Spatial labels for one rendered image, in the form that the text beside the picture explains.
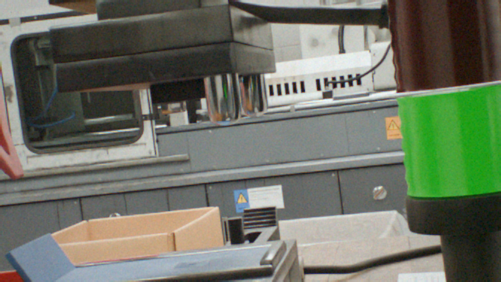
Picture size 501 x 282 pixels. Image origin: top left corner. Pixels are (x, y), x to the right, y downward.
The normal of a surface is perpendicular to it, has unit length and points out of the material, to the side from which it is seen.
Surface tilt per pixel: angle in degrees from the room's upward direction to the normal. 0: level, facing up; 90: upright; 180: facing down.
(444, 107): 76
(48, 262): 60
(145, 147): 90
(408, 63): 104
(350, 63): 48
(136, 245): 89
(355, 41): 90
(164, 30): 90
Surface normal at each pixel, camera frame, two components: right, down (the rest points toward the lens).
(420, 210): -0.84, 0.13
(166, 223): -0.21, 0.13
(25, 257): 0.79, -0.59
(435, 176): -0.67, -0.12
